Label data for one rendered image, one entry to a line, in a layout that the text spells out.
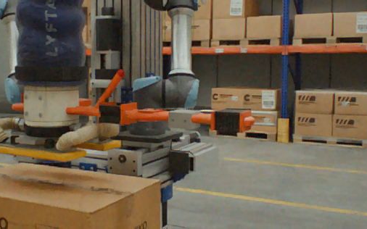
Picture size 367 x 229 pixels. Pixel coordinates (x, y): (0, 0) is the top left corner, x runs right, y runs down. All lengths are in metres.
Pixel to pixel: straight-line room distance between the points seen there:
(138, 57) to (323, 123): 6.47
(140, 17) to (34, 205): 1.10
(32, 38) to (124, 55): 0.80
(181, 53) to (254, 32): 6.75
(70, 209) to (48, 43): 0.49
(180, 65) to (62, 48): 0.66
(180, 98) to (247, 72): 8.19
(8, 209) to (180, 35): 1.00
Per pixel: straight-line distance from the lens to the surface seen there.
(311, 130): 8.51
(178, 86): 1.97
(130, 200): 1.48
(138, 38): 2.21
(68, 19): 1.51
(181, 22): 2.07
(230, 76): 10.25
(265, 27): 8.70
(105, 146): 1.56
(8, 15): 2.37
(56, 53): 1.49
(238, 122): 1.26
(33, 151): 1.48
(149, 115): 1.36
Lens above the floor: 1.33
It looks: 5 degrees down
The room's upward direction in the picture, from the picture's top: straight up
